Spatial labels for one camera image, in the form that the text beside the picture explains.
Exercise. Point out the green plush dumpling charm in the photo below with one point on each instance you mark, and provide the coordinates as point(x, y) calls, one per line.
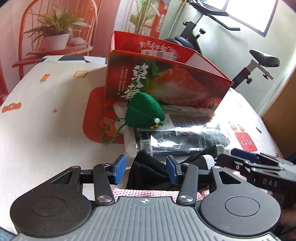
point(141, 111)

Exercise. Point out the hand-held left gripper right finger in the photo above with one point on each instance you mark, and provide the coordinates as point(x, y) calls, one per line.
point(172, 169)

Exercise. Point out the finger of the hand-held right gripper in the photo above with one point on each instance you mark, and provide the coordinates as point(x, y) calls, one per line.
point(231, 162)
point(245, 154)

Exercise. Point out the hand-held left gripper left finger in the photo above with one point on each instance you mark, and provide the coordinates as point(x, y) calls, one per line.
point(120, 168)

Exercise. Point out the pink knit cloth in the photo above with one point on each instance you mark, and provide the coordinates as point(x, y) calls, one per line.
point(143, 192)

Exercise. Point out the brown wooden door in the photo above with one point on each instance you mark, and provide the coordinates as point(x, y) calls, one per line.
point(284, 120)

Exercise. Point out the red strawberry print cardboard box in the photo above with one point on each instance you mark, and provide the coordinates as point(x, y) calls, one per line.
point(175, 85)

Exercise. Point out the black exercise bike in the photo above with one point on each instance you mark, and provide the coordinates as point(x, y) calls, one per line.
point(263, 59)

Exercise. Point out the black sock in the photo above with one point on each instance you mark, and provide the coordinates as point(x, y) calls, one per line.
point(148, 171)

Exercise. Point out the printed room scene wall poster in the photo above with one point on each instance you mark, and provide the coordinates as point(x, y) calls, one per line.
point(104, 18)

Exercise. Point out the printed cartoon blanket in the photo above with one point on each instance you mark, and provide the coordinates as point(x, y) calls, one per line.
point(46, 129)

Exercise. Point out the white plastic packet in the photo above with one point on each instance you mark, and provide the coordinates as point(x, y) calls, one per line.
point(129, 139)

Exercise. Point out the dark framed window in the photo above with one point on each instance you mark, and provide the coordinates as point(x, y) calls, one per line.
point(249, 11)

